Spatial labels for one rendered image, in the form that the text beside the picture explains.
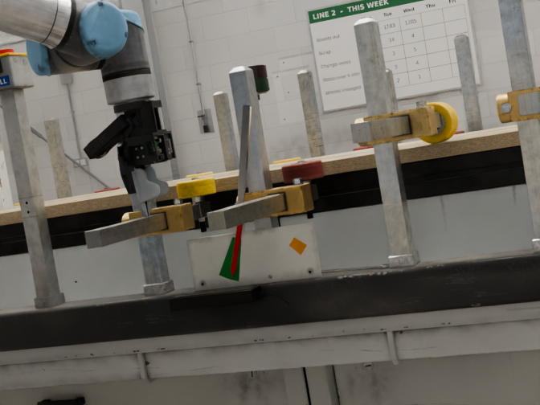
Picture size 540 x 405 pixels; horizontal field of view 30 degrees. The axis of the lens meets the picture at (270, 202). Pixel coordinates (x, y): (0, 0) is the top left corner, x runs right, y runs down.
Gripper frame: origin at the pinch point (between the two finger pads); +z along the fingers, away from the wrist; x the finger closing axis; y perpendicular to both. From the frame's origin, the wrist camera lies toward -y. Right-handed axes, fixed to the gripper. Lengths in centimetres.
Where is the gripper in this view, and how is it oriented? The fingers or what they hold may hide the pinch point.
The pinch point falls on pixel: (142, 210)
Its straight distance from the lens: 190.2
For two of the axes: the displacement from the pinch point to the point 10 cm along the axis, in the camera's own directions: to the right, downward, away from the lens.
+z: 1.8, 9.8, 0.6
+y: 9.1, -1.4, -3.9
